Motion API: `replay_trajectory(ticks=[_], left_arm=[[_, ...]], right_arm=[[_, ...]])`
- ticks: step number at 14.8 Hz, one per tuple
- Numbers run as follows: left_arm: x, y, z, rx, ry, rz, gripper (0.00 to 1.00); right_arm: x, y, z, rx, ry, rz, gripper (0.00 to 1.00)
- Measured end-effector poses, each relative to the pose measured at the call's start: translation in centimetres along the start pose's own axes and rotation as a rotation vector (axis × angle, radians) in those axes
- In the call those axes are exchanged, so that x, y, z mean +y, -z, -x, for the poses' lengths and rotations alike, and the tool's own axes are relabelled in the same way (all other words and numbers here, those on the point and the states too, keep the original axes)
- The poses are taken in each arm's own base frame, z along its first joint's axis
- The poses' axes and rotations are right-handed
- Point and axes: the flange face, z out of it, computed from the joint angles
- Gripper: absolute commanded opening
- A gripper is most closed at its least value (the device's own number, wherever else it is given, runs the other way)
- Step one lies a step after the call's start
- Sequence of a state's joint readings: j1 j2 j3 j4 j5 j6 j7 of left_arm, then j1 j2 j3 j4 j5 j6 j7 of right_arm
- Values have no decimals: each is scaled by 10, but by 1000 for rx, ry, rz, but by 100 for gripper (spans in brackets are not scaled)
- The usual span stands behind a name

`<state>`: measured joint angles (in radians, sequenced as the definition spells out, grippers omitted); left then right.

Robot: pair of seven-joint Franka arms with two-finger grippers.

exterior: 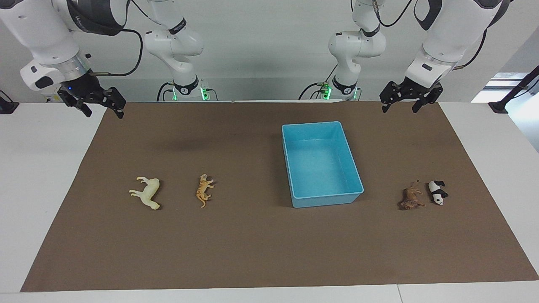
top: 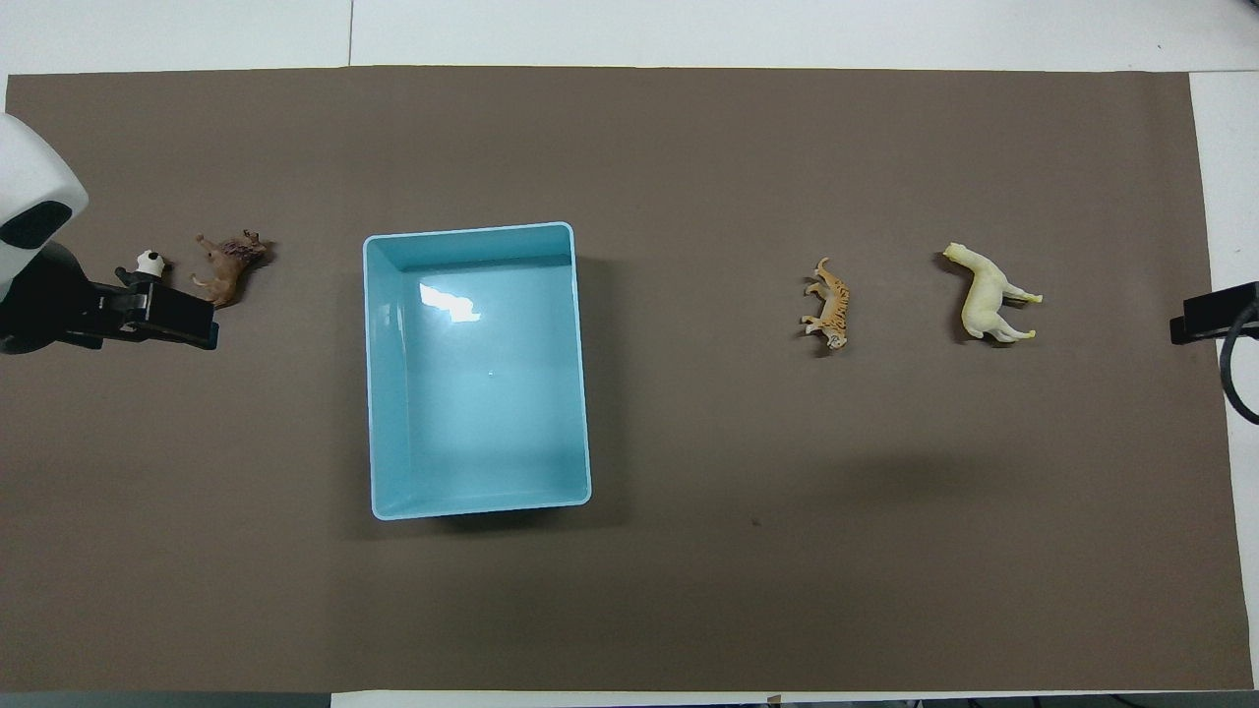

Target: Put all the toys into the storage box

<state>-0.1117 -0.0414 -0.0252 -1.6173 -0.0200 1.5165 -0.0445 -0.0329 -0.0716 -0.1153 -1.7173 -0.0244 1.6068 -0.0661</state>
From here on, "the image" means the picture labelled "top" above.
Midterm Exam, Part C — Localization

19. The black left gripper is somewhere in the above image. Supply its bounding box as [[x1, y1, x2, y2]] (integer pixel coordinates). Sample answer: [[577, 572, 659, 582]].
[[0, 241, 217, 355]]

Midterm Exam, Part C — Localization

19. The brown table mat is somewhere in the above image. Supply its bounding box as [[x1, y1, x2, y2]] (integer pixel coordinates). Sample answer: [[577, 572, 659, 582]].
[[0, 66, 1255, 694]]

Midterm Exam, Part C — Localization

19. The light blue storage box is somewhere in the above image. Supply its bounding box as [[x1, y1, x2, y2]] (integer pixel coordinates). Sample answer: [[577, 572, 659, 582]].
[[362, 221, 593, 521]]

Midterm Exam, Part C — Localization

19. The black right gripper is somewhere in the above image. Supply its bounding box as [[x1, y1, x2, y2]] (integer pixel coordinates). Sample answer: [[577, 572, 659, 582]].
[[1169, 282, 1259, 345]]

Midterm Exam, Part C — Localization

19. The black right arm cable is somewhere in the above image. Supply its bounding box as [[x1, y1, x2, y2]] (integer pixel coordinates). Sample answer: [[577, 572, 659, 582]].
[[1219, 300, 1259, 426]]

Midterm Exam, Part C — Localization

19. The orange striped tiger toy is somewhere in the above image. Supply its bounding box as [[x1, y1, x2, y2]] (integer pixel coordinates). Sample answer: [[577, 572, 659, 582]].
[[802, 258, 850, 352]]

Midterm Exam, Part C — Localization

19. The black white panda toy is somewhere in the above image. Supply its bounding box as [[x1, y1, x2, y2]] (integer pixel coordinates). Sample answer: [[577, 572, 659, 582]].
[[115, 250, 173, 291]]

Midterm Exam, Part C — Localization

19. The brown lion toy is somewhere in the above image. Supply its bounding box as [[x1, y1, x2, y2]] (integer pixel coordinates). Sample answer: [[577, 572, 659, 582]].
[[190, 230, 269, 309]]

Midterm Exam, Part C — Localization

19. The cream horse toy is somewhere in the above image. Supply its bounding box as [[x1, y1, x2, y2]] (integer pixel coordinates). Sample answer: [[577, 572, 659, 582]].
[[942, 242, 1044, 345]]

